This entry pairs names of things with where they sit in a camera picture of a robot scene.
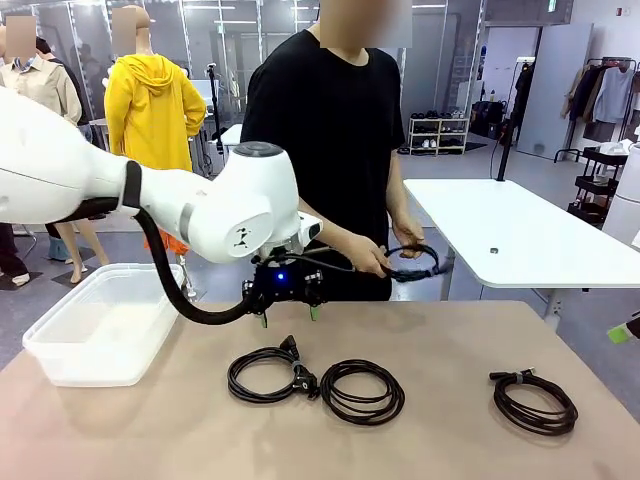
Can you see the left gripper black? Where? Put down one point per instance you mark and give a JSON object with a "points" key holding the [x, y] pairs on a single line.
{"points": [[280, 282]]}

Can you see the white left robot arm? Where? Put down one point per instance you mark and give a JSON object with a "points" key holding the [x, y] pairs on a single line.
{"points": [[50, 165]]}

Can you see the person's left forearm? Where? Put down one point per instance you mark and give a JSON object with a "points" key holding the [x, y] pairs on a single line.
{"points": [[397, 190]]}

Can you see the person's right forearm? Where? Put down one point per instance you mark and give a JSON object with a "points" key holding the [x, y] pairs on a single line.
{"points": [[335, 235]]}

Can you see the person's right hand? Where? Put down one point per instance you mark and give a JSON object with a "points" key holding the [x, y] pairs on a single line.
{"points": [[367, 255]]}

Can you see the person's left hand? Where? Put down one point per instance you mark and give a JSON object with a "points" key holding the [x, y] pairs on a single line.
{"points": [[407, 235]]}

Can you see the white cylindrical appliance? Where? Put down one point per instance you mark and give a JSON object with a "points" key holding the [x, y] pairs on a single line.
{"points": [[627, 200]]}

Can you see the white table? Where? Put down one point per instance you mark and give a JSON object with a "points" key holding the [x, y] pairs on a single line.
{"points": [[525, 225]]}

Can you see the black trolley cart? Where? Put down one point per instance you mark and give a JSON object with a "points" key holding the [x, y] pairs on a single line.
{"points": [[595, 185]]}

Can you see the white translucent plastic bin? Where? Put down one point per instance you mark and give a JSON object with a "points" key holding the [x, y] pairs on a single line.
{"points": [[100, 325]]}

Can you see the person in black t-shirt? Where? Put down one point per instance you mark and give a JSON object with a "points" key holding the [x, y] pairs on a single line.
{"points": [[330, 125]]}

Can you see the wooden shoe rack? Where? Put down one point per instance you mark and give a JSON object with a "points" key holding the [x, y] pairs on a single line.
{"points": [[440, 135]]}

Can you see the black clothes rack with garments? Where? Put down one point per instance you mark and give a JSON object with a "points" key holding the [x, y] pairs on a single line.
{"points": [[612, 95]]}

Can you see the grey partition panel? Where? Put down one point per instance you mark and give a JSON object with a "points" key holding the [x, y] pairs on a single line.
{"points": [[555, 100]]}

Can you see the mannequin in yellow hoodie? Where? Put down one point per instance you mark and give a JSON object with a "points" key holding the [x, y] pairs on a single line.
{"points": [[150, 110]]}

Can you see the black bags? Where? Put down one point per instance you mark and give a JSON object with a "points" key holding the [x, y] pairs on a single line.
{"points": [[487, 117]]}

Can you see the mannequin in beige shirt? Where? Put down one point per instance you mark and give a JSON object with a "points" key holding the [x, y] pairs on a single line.
{"points": [[30, 75]]}

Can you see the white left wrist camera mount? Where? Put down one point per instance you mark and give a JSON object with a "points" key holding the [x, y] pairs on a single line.
{"points": [[312, 227]]}

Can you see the black camera pole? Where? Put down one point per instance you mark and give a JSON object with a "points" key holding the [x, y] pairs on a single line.
{"points": [[506, 150]]}

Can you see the black camera tripod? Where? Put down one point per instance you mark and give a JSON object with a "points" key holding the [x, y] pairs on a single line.
{"points": [[216, 110]]}

